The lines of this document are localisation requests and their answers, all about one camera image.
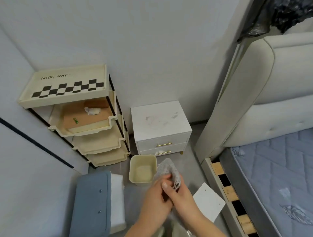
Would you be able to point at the grey cloth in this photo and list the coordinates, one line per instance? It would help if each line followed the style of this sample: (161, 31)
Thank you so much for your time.
(166, 168)

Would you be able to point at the blue quilted mattress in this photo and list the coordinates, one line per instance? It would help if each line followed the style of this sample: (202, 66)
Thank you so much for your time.
(281, 171)

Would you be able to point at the white storage box blue lid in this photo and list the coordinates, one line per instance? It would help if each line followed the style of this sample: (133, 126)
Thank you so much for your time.
(93, 202)

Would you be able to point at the green battery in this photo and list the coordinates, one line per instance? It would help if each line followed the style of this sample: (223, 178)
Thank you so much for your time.
(75, 121)

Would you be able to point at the person's left forearm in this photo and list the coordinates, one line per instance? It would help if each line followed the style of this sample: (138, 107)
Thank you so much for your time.
(146, 224)

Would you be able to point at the white board panel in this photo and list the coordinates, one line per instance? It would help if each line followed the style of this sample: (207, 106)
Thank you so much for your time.
(207, 202)

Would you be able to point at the white bedside table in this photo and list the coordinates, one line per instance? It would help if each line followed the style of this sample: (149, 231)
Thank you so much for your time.
(146, 131)

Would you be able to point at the person's right hand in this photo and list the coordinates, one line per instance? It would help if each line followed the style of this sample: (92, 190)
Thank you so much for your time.
(183, 200)

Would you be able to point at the cream plastic waste bin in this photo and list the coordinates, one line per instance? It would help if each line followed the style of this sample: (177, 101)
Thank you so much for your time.
(143, 171)

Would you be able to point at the black lace garment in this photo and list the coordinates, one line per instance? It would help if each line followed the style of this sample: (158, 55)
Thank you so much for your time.
(288, 14)

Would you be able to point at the crumpled white wrapper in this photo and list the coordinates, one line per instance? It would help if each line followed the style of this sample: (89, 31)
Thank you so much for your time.
(92, 111)

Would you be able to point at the person's right forearm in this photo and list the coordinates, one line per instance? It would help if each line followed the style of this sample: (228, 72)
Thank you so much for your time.
(195, 224)

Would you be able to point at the cream tiered storage rack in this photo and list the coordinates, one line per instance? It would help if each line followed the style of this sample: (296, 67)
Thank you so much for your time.
(80, 73)

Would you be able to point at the person's left hand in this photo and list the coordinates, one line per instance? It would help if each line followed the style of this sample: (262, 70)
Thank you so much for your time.
(156, 195)

